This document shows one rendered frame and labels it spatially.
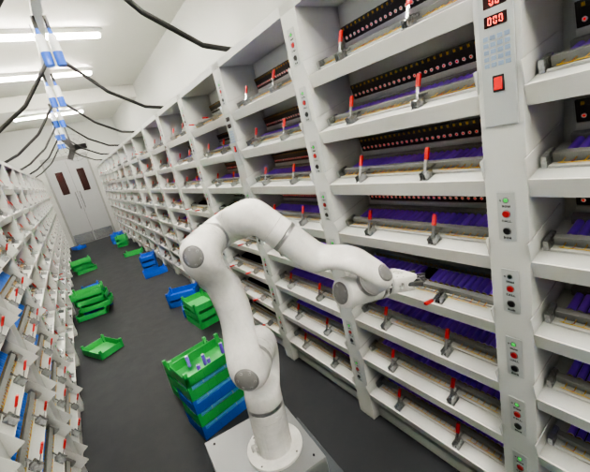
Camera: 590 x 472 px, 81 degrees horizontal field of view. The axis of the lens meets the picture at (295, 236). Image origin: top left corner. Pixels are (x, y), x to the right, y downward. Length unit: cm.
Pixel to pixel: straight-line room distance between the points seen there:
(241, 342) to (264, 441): 38
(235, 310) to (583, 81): 93
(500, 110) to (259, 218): 61
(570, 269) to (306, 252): 60
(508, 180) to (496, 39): 30
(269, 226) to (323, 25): 84
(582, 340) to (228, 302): 88
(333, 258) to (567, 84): 59
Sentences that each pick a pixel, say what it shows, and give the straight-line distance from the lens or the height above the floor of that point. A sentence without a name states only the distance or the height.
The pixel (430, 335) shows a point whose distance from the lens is 138.
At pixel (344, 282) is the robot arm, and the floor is 96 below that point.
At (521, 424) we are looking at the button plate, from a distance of 130.
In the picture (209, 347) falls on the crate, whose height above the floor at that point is 34.
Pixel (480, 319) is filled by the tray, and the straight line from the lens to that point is 115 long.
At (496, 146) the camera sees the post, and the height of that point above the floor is 123.
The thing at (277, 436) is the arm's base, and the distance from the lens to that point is 127.
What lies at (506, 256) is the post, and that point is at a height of 96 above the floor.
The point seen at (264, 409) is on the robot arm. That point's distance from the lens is 119.
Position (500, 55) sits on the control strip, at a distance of 93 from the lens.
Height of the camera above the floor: 135
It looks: 15 degrees down
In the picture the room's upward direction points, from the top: 13 degrees counter-clockwise
